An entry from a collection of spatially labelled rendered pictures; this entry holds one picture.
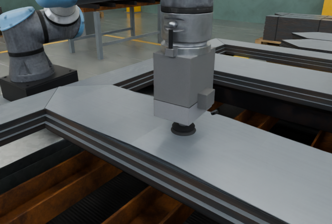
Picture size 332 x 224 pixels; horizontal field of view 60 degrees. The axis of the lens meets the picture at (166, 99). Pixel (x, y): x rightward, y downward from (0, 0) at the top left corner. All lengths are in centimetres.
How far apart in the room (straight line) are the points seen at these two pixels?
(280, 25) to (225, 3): 366
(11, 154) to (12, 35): 42
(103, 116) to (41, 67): 57
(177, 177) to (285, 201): 14
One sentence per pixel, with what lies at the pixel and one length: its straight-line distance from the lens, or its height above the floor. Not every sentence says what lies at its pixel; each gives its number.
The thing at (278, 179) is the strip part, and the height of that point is 85.
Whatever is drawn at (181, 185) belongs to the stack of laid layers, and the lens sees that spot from 41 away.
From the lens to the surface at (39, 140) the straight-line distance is 88.
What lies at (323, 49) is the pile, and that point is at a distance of 123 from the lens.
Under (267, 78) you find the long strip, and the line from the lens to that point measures 81.
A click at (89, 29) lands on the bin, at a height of 13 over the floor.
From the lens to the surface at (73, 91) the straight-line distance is 71.
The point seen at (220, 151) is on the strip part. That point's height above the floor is 86.
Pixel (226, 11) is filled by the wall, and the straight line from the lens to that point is 847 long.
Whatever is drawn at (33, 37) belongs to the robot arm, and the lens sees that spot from 108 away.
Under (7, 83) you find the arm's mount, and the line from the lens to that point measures 115.
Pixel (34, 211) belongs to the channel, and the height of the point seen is 71.
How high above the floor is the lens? 110
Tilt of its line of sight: 23 degrees down
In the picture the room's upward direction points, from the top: straight up
